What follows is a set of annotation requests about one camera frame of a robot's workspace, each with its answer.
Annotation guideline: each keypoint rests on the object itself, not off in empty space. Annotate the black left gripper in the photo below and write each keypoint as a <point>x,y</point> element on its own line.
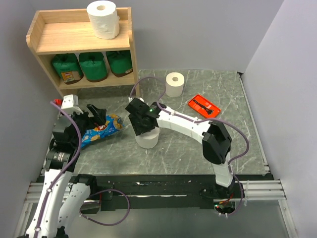
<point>98,113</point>

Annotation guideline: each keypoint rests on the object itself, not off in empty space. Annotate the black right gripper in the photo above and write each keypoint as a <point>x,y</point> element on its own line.
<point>137,129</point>

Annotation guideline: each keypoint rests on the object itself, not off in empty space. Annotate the blue chips bag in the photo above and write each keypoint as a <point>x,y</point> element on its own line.
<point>113,124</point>

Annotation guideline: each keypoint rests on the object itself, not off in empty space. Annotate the white paper towel roll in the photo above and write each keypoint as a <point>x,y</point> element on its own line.
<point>104,19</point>
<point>174,82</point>
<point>149,139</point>

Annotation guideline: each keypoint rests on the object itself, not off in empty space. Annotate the white paper towel roll back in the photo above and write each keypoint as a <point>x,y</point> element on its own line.
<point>174,82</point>

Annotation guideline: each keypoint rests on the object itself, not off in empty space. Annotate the green roll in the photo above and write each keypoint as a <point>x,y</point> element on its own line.
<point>120,62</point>
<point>93,66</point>
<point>67,67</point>

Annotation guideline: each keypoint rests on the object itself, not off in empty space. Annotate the white paper towel roll front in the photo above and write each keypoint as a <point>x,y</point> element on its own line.
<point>104,19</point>

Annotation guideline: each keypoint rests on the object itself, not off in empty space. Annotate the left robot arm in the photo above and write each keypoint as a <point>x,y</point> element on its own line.
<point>63,193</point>

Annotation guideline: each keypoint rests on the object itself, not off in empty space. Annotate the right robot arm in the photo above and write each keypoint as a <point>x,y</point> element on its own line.
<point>214,138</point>

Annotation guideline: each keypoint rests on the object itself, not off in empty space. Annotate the wooden shelf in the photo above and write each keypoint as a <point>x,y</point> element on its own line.
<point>69,31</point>

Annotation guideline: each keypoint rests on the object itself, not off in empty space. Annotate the orange razor package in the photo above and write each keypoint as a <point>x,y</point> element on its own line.
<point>204,107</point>

